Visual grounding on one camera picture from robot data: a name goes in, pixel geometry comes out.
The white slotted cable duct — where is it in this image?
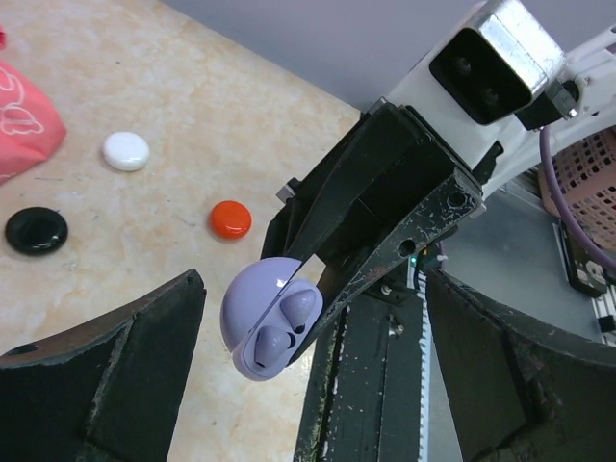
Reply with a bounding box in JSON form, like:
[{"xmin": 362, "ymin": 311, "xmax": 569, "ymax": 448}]
[{"xmin": 410, "ymin": 268, "xmax": 433, "ymax": 461}]

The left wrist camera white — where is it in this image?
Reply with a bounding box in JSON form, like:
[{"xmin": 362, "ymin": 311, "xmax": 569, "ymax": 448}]
[{"xmin": 386, "ymin": 1, "xmax": 566, "ymax": 167}]

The purple earbud charging case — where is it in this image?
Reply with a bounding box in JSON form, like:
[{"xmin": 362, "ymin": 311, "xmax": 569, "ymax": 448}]
[{"xmin": 219, "ymin": 257, "xmax": 323, "ymax": 381}]

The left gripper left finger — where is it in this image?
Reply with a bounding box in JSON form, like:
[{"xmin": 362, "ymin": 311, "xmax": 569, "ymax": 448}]
[{"xmin": 1, "ymin": 269, "xmax": 206, "ymax": 461}]

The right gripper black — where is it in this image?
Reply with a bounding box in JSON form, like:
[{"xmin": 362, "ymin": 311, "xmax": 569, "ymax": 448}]
[{"xmin": 261, "ymin": 100, "xmax": 487, "ymax": 357}]

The white earbud charging case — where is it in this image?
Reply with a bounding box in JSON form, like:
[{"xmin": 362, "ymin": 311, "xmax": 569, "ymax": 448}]
[{"xmin": 102, "ymin": 132, "xmax": 150, "ymax": 171}]

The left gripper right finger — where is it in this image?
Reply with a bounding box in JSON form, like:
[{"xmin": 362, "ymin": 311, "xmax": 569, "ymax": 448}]
[{"xmin": 426, "ymin": 270, "xmax": 615, "ymax": 461}]

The black earbud charging case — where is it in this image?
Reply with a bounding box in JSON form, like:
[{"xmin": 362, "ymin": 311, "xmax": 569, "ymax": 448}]
[{"xmin": 4, "ymin": 207, "xmax": 68, "ymax": 256}]

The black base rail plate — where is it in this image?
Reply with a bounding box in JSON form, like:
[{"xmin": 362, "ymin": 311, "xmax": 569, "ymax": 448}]
[{"xmin": 294, "ymin": 262, "xmax": 432, "ymax": 461}]

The crumpled pink printed cloth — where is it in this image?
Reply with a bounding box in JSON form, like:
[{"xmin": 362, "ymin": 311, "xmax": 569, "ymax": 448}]
[{"xmin": 1, "ymin": 62, "xmax": 67, "ymax": 183}]

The orange earbud charging case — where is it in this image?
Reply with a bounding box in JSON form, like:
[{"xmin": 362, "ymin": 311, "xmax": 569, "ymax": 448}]
[{"xmin": 209, "ymin": 200, "xmax": 252, "ymax": 240}]

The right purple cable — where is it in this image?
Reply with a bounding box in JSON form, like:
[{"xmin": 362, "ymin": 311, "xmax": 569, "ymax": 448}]
[{"xmin": 538, "ymin": 125, "xmax": 616, "ymax": 269}]

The pink plastic basket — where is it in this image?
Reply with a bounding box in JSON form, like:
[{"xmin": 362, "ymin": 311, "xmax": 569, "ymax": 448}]
[{"xmin": 552, "ymin": 127, "xmax": 616, "ymax": 252}]

